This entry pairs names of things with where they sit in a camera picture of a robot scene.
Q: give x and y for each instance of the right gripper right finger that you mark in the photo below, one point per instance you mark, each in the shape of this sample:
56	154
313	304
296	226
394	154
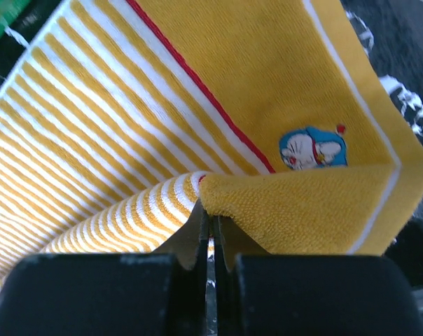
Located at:
259	293

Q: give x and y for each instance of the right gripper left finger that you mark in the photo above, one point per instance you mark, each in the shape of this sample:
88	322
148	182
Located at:
158	293

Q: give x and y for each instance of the orange striped towel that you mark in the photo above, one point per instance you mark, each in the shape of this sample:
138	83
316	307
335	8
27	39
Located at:
121	115

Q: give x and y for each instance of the green plastic bin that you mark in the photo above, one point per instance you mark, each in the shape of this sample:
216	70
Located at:
9	12

